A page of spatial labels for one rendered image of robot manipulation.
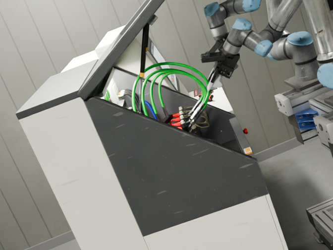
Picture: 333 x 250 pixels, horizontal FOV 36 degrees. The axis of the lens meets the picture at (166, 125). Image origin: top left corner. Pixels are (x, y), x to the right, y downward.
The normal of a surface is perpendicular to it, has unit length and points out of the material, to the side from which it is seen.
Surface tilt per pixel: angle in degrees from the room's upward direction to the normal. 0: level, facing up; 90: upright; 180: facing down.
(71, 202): 90
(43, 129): 90
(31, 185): 90
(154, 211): 90
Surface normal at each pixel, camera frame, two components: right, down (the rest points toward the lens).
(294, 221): -0.35, -0.89
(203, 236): 0.01, 0.30
